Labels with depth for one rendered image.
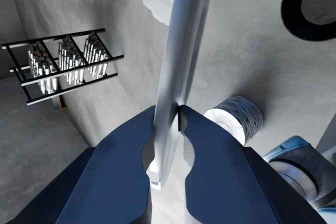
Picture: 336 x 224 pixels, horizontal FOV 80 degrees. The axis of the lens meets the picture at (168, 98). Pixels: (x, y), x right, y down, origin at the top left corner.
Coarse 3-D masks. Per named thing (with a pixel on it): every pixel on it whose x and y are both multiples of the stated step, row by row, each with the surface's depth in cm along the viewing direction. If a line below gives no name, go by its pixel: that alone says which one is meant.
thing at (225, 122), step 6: (216, 108) 116; (204, 114) 126; (210, 114) 122; (216, 114) 119; (222, 114) 115; (228, 114) 112; (216, 120) 120; (222, 120) 117; (228, 120) 114; (234, 120) 111; (222, 126) 118; (228, 126) 115; (234, 126) 112; (240, 126) 109; (234, 132) 113; (240, 132) 110; (240, 138) 112
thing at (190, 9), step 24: (192, 0) 8; (192, 24) 10; (168, 48) 9; (192, 48) 15; (168, 72) 9; (192, 72) 29; (168, 96) 9; (168, 120) 10; (168, 144) 12; (168, 168) 19
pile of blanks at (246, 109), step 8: (232, 96) 131; (240, 96) 129; (224, 104) 120; (232, 104) 119; (240, 104) 119; (248, 104) 120; (232, 112) 112; (240, 112) 114; (248, 112) 116; (256, 112) 120; (240, 120) 110; (248, 120) 114; (256, 120) 118; (248, 128) 112; (256, 128) 118; (248, 136) 113
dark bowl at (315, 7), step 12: (288, 0) 89; (300, 0) 89; (312, 0) 86; (324, 0) 84; (288, 12) 91; (300, 12) 91; (312, 12) 88; (324, 12) 85; (288, 24) 91; (300, 24) 90; (312, 24) 89; (324, 24) 86; (300, 36) 89; (312, 36) 87; (324, 36) 84
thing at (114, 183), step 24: (144, 120) 10; (120, 144) 9; (144, 144) 9; (96, 168) 8; (120, 168) 8; (144, 168) 9; (72, 192) 7; (96, 192) 7; (120, 192) 7; (144, 192) 7; (72, 216) 6; (96, 216) 6; (120, 216) 6; (144, 216) 6
